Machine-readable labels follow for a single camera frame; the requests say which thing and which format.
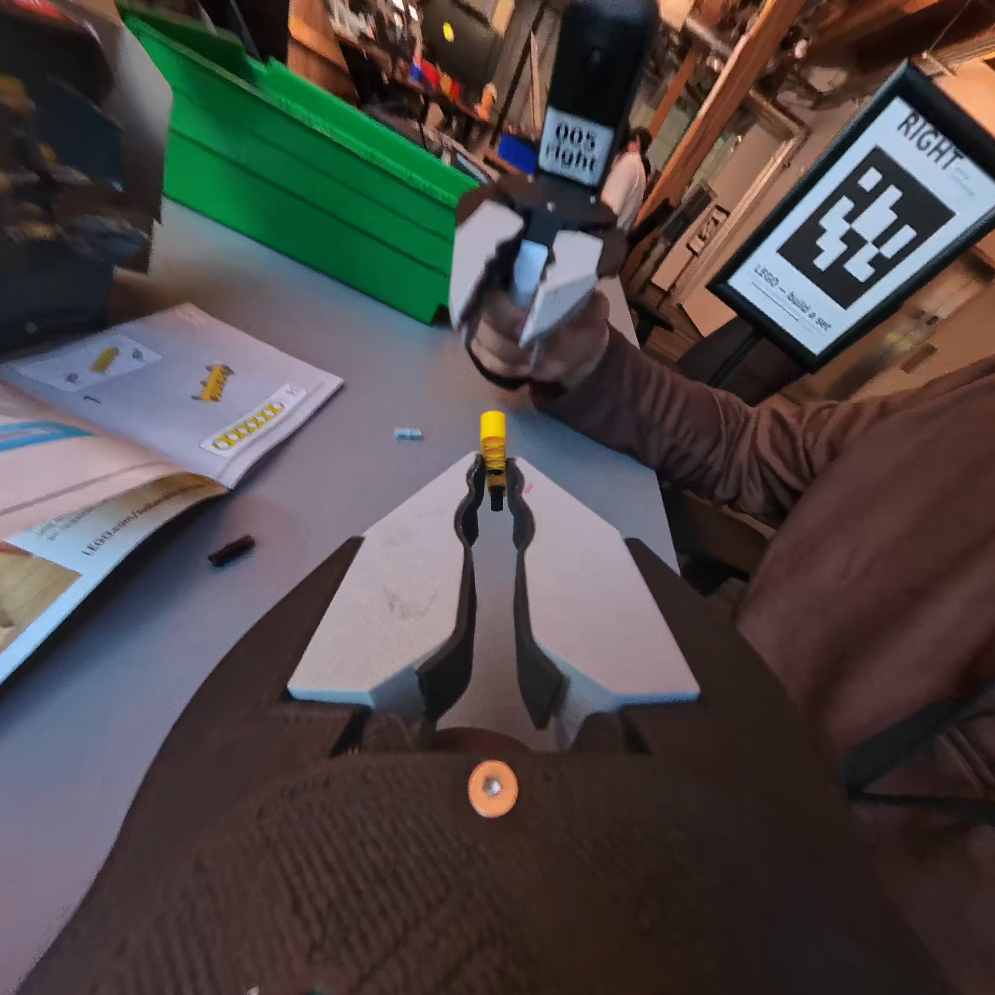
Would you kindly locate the person's brown upper clothing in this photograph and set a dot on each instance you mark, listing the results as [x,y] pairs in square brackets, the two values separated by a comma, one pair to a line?
[894,583]

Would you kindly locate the green plastic bin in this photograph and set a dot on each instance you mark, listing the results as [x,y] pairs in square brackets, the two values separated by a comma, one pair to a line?
[311,194]

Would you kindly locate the yellow lego beam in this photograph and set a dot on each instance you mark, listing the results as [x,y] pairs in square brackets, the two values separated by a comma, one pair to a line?
[493,455]

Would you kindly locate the black lego pin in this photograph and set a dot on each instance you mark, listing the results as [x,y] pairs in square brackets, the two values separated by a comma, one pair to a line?
[232,549]

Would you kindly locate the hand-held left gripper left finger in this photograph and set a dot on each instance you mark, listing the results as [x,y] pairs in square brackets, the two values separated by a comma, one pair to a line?
[389,591]

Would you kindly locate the open lego instruction booklet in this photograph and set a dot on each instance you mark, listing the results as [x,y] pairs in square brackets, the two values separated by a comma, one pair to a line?
[140,435]

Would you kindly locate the framed tag sign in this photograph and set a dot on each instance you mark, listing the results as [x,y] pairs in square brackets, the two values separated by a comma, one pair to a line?
[863,225]

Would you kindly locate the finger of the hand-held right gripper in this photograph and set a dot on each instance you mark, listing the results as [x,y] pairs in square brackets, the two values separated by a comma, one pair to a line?
[563,287]
[478,256]

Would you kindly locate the person's right hand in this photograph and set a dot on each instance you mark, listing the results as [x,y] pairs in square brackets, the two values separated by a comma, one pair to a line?
[571,342]

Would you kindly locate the black lego set box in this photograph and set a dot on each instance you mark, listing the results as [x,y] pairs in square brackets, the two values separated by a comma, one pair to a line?
[70,171]

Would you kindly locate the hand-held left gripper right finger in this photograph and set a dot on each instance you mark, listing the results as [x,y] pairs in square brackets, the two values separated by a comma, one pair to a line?
[598,606]

